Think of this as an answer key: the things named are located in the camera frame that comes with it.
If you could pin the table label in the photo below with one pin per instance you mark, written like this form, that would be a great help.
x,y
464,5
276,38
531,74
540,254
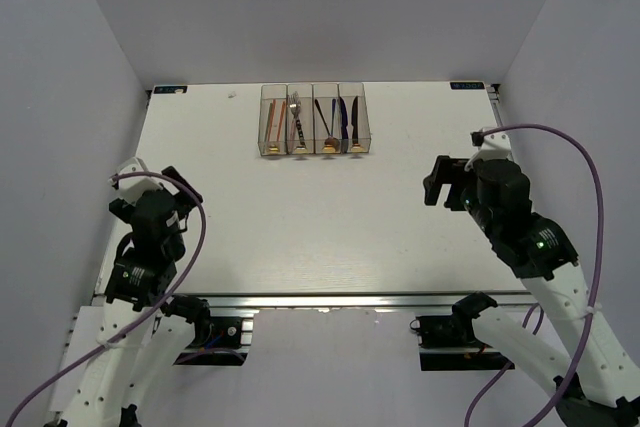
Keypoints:
x,y
170,89
466,85

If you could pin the pink handled fork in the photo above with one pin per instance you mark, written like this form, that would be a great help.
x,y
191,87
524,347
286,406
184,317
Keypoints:
x,y
293,97

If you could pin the black table knife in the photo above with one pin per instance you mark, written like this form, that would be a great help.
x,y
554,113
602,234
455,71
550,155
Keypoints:
x,y
355,137

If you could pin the aluminium table rail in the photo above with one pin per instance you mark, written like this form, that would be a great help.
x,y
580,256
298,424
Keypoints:
x,y
329,301

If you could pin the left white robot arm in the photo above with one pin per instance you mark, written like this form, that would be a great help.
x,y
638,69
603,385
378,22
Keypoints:
x,y
145,325

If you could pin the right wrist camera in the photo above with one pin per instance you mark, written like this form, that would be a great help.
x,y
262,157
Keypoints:
x,y
489,146

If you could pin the left table label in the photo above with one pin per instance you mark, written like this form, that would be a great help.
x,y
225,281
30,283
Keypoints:
x,y
170,89

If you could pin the green chopstick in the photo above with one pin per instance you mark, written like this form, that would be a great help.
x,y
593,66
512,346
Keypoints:
x,y
269,122
275,124

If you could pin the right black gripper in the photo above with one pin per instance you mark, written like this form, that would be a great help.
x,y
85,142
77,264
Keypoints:
x,y
447,171

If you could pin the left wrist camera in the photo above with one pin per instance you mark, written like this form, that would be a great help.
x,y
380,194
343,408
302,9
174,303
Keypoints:
x,y
132,183

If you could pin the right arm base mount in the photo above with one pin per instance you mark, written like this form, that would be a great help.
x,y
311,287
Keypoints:
x,y
443,347

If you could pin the right table label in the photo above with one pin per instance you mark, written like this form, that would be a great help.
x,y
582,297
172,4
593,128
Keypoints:
x,y
466,85

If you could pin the blue iridescent spoon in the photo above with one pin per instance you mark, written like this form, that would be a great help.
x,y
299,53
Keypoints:
x,y
335,143

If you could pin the silver fork with holes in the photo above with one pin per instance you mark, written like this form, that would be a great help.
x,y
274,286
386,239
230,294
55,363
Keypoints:
x,y
296,109

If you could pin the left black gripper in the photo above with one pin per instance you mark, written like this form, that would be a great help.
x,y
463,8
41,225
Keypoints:
x,y
122,209

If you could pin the steep orange chopstick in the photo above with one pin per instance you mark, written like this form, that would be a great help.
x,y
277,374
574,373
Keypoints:
x,y
281,119

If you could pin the black spoon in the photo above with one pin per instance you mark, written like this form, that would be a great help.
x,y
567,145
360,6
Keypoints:
x,y
329,141

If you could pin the blue iridescent knife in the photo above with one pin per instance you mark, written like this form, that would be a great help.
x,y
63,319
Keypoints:
x,y
343,126

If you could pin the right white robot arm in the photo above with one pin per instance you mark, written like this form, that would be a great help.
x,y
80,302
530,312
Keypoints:
x,y
593,382

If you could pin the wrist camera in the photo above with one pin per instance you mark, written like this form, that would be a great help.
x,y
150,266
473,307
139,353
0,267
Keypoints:
x,y
489,146
132,183

